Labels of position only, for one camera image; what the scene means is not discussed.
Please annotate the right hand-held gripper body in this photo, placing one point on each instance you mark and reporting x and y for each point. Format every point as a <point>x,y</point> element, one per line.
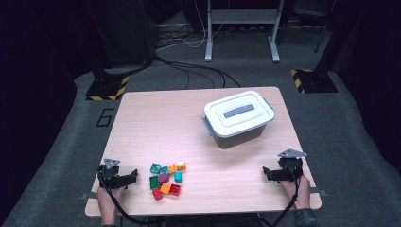
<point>290,170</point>

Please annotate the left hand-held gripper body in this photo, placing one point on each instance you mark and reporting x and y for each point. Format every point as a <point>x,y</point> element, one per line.
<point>110,178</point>

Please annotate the green toy brick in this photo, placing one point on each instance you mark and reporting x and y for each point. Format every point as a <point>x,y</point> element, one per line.
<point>154,182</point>

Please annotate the teal toy brick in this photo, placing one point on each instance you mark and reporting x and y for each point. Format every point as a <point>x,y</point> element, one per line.
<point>164,170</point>
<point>155,168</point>

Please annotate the magenta toy brick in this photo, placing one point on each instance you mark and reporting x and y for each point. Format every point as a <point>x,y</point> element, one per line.
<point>164,178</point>

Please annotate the light blue toy brick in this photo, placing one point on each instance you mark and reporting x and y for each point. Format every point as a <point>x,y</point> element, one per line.
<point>177,177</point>

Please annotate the clear brown storage box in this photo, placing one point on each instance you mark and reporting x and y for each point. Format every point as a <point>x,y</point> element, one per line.
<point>236,140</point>

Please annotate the white box lid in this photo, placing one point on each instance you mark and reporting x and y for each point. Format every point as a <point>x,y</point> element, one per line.
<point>252,121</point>

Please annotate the person's left hand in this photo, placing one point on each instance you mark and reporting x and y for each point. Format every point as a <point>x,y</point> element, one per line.
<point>108,198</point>

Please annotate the person's right hand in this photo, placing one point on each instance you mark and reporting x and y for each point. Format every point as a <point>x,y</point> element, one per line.
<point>302,192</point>

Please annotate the grey tape strip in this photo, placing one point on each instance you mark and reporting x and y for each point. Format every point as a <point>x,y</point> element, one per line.
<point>89,196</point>
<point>319,191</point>

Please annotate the dark curtain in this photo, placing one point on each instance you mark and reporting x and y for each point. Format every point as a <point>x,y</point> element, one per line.
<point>378,63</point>
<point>31,78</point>

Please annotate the black stand leg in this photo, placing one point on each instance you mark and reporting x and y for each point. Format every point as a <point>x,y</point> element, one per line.
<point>321,36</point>

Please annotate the black hazard-striped base plate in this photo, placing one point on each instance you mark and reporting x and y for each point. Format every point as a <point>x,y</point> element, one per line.
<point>315,82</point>
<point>104,90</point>

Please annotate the white metal desk frame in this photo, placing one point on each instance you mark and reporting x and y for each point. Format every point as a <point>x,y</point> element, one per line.
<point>242,15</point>

